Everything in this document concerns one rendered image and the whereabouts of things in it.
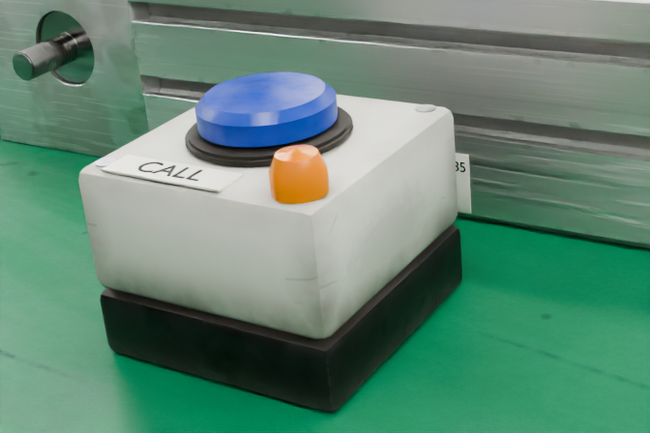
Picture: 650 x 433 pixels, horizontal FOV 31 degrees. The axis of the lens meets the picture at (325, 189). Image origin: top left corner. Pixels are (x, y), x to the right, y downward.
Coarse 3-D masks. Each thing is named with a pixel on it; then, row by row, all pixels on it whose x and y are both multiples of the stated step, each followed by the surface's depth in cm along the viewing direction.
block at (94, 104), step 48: (0, 0) 49; (48, 0) 48; (96, 0) 46; (0, 48) 50; (48, 48) 47; (96, 48) 47; (0, 96) 52; (48, 96) 50; (96, 96) 48; (48, 144) 51; (96, 144) 49
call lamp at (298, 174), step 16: (272, 160) 29; (288, 160) 29; (304, 160) 29; (320, 160) 29; (272, 176) 29; (288, 176) 29; (304, 176) 29; (320, 176) 29; (272, 192) 29; (288, 192) 29; (304, 192) 29; (320, 192) 29
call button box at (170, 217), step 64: (192, 128) 34; (384, 128) 33; (448, 128) 34; (128, 192) 32; (192, 192) 30; (256, 192) 30; (384, 192) 31; (448, 192) 35; (128, 256) 33; (192, 256) 31; (256, 256) 30; (320, 256) 29; (384, 256) 32; (448, 256) 35; (128, 320) 34; (192, 320) 32; (256, 320) 31; (320, 320) 30; (384, 320) 32; (256, 384) 32; (320, 384) 31
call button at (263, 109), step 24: (264, 72) 34; (288, 72) 34; (216, 96) 33; (240, 96) 33; (264, 96) 32; (288, 96) 32; (312, 96) 32; (336, 96) 33; (216, 120) 32; (240, 120) 31; (264, 120) 31; (288, 120) 31; (312, 120) 32; (336, 120) 33; (240, 144) 32; (264, 144) 31
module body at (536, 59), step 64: (128, 0) 45; (192, 0) 44; (256, 0) 42; (320, 0) 40; (384, 0) 39; (448, 0) 38; (512, 0) 37; (576, 0) 36; (640, 0) 34; (192, 64) 45; (256, 64) 43; (320, 64) 42; (384, 64) 40; (448, 64) 39; (512, 64) 38; (576, 64) 36; (640, 64) 36; (512, 128) 40; (576, 128) 37; (640, 128) 36; (512, 192) 39; (576, 192) 38; (640, 192) 37
